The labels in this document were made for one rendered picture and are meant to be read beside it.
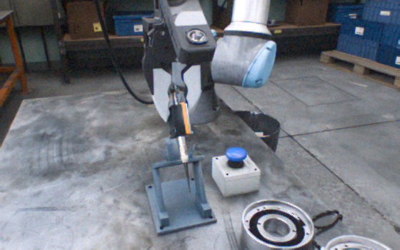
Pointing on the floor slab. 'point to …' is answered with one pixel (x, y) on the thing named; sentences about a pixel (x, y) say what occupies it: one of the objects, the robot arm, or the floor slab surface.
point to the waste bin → (259, 121)
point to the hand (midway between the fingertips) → (177, 114)
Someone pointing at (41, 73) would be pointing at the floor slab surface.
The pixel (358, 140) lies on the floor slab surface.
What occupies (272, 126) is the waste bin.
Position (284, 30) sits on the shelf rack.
